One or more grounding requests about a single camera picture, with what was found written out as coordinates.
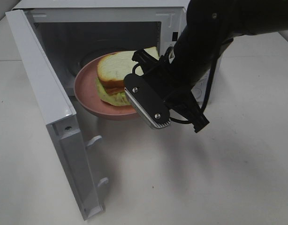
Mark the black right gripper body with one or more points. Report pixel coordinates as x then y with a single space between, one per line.
174 92

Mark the round white door button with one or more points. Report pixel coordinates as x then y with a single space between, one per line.
197 93

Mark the toast sandwich with lettuce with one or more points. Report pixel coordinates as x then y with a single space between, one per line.
111 71

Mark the pink round plate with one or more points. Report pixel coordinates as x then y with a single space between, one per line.
86 93

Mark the white microwave door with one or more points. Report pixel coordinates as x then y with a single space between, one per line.
58 113

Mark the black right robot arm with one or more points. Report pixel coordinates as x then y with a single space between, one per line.
211 27

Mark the glass microwave turntable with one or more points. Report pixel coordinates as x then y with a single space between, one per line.
86 58

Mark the white microwave oven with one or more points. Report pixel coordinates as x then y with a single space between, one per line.
70 28

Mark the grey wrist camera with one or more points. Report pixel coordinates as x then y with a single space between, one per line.
146 102

